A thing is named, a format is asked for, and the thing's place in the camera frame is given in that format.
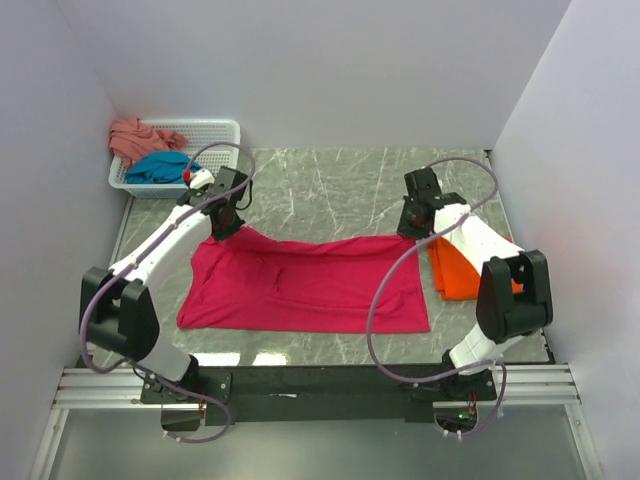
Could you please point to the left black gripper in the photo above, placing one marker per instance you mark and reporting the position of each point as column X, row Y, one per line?
column 220, row 234

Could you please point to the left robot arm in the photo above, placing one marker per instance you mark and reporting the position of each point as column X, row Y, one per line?
column 117, row 310

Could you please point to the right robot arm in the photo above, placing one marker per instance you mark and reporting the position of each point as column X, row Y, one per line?
column 514, row 294

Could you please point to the magenta t-shirt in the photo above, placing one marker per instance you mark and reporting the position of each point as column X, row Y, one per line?
column 252, row 282

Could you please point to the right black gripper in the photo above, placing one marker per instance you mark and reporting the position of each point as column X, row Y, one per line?
column 403, row 228

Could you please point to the folded orange t-shirt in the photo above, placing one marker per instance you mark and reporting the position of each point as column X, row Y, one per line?
column 457, row 268

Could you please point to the teal blue t-shirt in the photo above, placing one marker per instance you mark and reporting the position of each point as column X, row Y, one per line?
column 160, row 168

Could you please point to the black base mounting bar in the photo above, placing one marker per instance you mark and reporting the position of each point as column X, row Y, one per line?
column 314, row 393

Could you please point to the salmon pink t-shirt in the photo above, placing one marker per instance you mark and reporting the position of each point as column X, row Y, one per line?
column 131, row 140

